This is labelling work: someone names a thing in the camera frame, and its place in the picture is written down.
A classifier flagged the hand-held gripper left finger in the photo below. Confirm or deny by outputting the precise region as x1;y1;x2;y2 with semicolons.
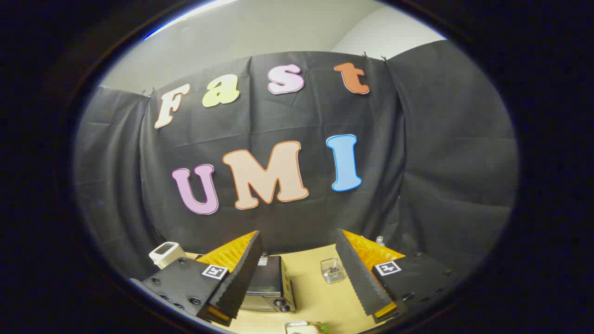
130;230;264;328

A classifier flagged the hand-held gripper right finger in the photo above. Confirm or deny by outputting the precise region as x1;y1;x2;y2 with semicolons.
335;229;460;324

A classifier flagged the black toaster oven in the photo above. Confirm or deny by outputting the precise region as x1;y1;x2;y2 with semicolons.
239;253;297;313

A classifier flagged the white bread lettuce sandwich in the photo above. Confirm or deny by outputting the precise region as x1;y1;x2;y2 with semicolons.
290;321;331;334

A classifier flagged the clear ribbed container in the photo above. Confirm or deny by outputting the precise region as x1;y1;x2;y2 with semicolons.
320;258;347;284

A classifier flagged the white plastic appliance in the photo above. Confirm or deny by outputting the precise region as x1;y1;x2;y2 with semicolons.
148;242;187;270

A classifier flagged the black backdrop cloth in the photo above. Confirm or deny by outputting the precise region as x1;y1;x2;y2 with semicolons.
74;39;519;281

